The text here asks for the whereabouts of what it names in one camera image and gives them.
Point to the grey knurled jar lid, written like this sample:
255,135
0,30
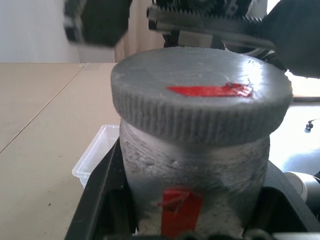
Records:
175,70

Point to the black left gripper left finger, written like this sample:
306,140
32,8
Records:
90,205

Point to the red tape strip on lid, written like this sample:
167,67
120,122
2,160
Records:
200,90

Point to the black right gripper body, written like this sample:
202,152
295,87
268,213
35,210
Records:
200,22

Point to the black caster wheel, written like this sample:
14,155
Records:
309,126

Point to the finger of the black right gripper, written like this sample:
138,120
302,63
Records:
297,37
100,20

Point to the grey ribbed jar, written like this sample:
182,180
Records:
212,170

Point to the red tape strip on jar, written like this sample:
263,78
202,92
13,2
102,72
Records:
180,212

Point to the white round cylinder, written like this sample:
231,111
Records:
307,185

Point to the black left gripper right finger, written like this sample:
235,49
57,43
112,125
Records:
282,212

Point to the clear plastic box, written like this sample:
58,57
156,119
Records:
85,167

